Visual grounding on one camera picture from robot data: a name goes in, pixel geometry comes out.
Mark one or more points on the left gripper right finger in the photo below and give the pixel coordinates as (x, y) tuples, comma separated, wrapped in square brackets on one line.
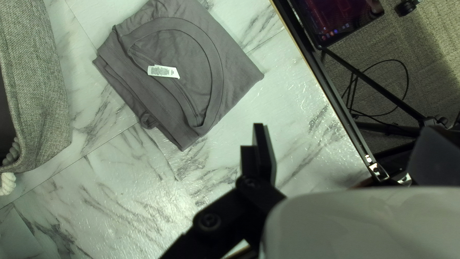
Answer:
[(436, 158)]

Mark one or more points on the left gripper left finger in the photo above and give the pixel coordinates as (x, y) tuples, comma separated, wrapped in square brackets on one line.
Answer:
[(251, 201)]

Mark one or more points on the grey sweatshirt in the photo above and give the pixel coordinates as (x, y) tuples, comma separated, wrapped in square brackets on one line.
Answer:
[(172, 46)]

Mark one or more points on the laptop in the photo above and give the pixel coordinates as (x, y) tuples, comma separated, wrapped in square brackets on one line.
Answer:
[(334, 18)]

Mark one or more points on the black frame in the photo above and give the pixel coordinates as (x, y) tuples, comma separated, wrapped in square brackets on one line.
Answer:
[(330, 90)]

